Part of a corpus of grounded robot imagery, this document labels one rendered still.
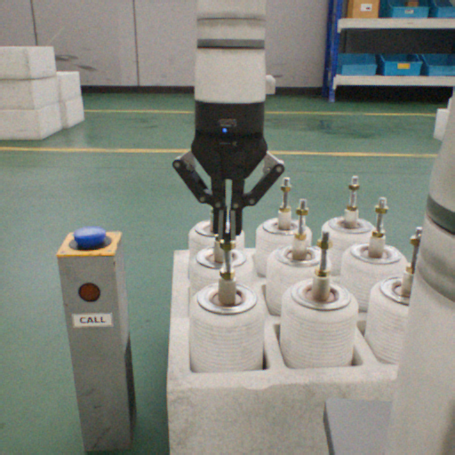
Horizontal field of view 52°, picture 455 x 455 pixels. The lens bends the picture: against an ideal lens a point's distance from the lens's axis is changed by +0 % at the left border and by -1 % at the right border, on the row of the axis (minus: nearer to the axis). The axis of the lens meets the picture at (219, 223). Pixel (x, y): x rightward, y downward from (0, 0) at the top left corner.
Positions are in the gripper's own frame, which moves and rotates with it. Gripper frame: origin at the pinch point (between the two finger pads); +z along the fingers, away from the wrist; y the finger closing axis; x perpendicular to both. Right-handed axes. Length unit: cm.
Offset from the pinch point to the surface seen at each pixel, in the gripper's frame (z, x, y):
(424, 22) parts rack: -44, 456, 130
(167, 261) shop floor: 35, 60, -24
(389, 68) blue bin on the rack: -1, 456, 103
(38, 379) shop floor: 36, 11, -34
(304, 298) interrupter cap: 9.9, 1.3, 9.6
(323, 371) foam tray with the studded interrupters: 17.3, -3.0, 12.3
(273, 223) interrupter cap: 9.8, 26.9, 4.7
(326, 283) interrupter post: 7.8, 1.8, 12.2
